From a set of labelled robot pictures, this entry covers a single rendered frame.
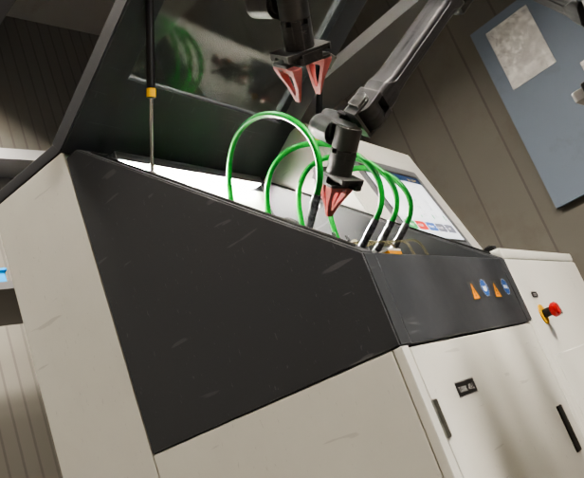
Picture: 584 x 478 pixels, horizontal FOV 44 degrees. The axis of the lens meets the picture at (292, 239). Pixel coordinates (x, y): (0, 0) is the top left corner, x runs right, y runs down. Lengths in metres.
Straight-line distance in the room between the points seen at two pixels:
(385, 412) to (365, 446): 0.07
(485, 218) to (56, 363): 2.24
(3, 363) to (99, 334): 1.94
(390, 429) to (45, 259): 0.88
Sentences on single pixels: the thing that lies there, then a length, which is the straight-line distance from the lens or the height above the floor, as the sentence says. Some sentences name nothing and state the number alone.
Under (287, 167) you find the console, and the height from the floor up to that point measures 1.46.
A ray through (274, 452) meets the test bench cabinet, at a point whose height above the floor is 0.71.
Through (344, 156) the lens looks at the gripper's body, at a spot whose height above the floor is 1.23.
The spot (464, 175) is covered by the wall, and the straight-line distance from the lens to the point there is 3.45.
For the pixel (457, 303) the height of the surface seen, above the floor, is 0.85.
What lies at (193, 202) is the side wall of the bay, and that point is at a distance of 1.36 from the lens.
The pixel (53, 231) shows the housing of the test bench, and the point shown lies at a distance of 1.66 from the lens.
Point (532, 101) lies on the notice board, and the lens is 3.31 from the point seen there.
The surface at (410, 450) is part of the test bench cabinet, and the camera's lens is 1.14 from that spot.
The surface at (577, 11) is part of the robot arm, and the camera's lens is 1.54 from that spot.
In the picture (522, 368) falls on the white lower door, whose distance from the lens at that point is 1.57.
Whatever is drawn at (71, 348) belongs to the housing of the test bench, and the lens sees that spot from 1.62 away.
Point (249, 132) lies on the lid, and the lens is 1.98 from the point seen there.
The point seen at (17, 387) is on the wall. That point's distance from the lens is 3.46.
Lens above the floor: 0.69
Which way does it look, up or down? 16 degrees up
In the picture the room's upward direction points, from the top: 21 degrees counter-clockwise
